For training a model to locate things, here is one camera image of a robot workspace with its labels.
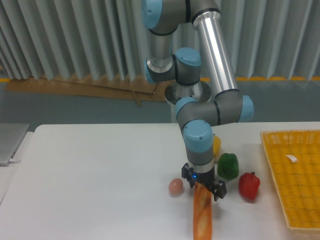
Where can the red bell pepper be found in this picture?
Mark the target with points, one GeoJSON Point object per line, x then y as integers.
{"type": "Point", "coordinates": [248, 185]}

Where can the yellow bell pepper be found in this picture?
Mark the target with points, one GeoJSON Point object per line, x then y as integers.
{"type": "Point", "coordinates": [216, 145]}

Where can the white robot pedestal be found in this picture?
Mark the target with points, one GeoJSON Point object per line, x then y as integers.
{"type": "Point", "coordinates": [201, 91]}

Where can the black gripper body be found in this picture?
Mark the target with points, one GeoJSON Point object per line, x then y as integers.
{"type": "Point", "coordinates": [206, 179]}

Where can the white paper label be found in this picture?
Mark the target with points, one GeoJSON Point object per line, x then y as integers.
{"type": "Point", "coordinates": [292, 158]}

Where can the yellow woven basket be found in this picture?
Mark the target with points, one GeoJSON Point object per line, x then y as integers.
{"type": "Point", "coordinates": [297, 183]}

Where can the green bell pepper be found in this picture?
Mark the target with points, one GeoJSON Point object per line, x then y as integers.
{"type": "Point", "coordinates": [228, 166]}

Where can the pink egg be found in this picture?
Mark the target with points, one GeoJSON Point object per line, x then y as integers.
{"type": "Point", "coordinates": [175, 187]}

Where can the white cable connector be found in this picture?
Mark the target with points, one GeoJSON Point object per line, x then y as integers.
{"type": "Point", "coordinates": [13, 161]}

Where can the silver laptop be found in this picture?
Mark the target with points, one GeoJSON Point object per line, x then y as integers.
{"type": "Point", "coordinates": [11, 137]}

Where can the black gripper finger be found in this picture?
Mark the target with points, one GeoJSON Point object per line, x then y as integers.
{"type": "Point", "coordinates": [218, 189]}
{"type": "Point", "coordinates": [187, 173]}

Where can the brown cardboard sheet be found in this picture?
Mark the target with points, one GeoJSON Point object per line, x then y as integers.
{"type": "Point", "coordinates": [138, 89]}

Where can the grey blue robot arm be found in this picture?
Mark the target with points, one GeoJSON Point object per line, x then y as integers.
{"type": "Point", "coordinates": [188, 66]}

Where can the orange baguette bread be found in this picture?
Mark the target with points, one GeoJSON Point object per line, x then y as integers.
{"type": "Point", "coordinates": [202, 213]}

